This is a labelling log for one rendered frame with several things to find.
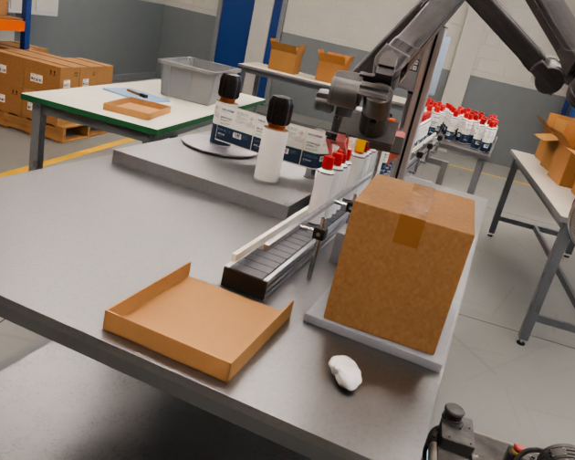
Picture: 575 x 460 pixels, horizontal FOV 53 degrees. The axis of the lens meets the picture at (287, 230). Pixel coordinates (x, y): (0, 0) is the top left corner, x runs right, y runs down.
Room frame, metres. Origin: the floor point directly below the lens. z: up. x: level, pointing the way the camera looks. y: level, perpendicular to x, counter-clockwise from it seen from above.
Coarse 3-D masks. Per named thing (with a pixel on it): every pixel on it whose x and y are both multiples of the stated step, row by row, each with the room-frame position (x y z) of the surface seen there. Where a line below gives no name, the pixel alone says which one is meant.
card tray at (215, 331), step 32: (160, 288) 1.09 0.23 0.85; (192, 288) 1.14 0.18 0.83; (128, 320) 0.90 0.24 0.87; (160, 320) 0.98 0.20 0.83; (192, 320) 1.01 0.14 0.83; (224, 320) 1.04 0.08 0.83; (256, 320) 1.07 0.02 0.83; (160, 352) 0.88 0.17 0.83; (192, 352) 0.86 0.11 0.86; (224, 352) 0.92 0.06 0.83
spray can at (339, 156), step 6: (336, 156) 1.70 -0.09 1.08; (342, 156) 1.71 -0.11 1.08; (336, 162) 1.70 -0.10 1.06; (336, 168) 1.69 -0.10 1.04; (342, 168) 1.71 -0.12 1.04; (336, 174) 1.69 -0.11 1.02; (336, 180) 1.69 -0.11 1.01; (336, 186) 1.70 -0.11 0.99; (330, 192) 1.69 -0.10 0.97; (336, 192) 1.70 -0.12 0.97; (330, 198) 1.69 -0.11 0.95; (330, 210) 1.70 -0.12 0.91; (324, 216) 1.69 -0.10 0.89; (330, 216) 1.71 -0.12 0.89
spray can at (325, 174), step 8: (328, 160) 1.62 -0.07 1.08; (320, 168) 1.63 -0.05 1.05; (328, 168) 1.62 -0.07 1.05; (320, 176) 1.62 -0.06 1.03; (328, 176) 1.61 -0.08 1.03; (320, 184) 1.61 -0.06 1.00; (328, 184) 1.62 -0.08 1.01; (312, 192) 1.63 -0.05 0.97; (320, 192) 1.61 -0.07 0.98; (328, 192) 1.62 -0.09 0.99; (312, 200) 1.62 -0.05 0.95; (320, 200) 1.61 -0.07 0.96; (328, 200) 1.64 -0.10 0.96; (312, 208) 1.62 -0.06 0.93; (320, 216) 1.62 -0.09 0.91; (312, 224) 1.61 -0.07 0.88
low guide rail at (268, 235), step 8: (304, 208) 1.64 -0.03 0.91; (296, 216) 1.56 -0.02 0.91; (280, 224) 1.46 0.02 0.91; (288, 224) 1.51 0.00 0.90; (272, 232) 1.39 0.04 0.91; (256, 240) 1.30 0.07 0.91; (264, 240) 1.34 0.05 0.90; (240, 248) 1.23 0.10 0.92; (248, 248) 1.25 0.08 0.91; (232, 256) 1.19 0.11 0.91; (240, 256) 1.22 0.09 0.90
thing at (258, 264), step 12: (336, 216) 1.75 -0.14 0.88; (288, 240) 1.45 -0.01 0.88; (300, 240) 1.47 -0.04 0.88; (252, 252) 1.31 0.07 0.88; (264, 252) 1.33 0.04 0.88; (276, 252) 1.34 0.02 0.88; (288, 252) 1.36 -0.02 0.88; (240, 264) 1.23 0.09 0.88; (252, 264) 1.24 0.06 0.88; (264, 264) 1.26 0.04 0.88; (276, 264) 1.27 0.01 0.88; (252, 276) 1.18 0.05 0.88; (264, 276) 1.19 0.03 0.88
